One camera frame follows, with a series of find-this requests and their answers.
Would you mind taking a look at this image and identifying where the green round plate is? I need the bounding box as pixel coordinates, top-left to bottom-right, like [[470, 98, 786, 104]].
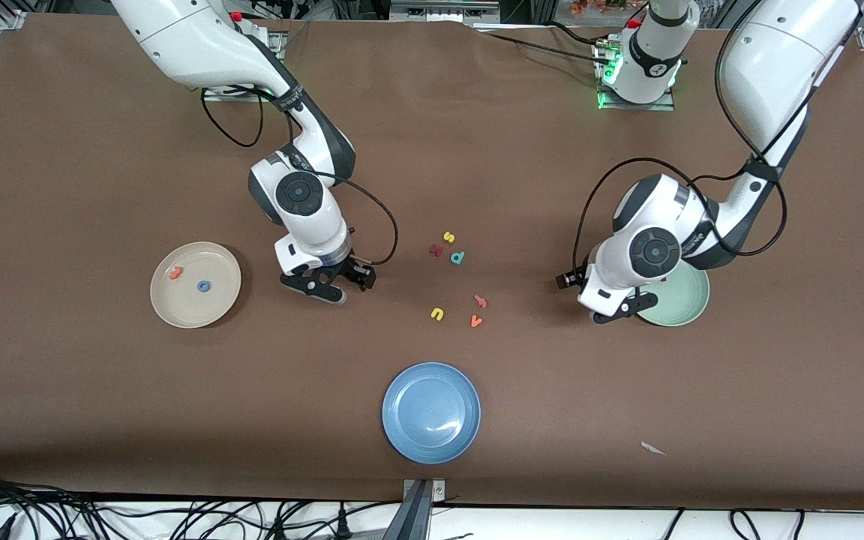
[[636, 259, 711, 328]]

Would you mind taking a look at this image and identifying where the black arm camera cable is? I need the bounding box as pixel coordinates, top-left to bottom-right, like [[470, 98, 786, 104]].
[[573, 0, 853, 280], [199, 82, 400, 267]]

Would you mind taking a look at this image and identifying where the dark mounting pole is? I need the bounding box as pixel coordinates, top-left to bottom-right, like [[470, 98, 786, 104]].
[[383, 480, 433, 540]]

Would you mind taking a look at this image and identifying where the grey power strip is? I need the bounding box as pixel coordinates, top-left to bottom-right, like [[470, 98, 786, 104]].
[[391, 0, 500, 23]]

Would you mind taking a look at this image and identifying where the blue round plate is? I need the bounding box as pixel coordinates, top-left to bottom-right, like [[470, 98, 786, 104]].
[[382, 362, 482, 465]]

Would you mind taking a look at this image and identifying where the brown table cover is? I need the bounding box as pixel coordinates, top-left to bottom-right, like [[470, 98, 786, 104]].
[[0, 13, 864, 512]]

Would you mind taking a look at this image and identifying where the metal clamp bracket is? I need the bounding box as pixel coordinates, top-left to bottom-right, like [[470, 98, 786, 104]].
[[402, 478, 446, 502]]

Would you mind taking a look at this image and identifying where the black table cable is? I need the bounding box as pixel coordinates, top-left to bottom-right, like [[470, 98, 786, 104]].
[[477, 28, 602, 62], [541, 19, 613, 47]]

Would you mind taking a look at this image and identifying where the beige round plate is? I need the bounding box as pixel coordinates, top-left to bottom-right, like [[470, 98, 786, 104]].
[[150, 241, 242, 329]]

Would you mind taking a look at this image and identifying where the black floor cable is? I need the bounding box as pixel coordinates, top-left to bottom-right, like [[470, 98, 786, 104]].
[[0, 469, 73, 505]]

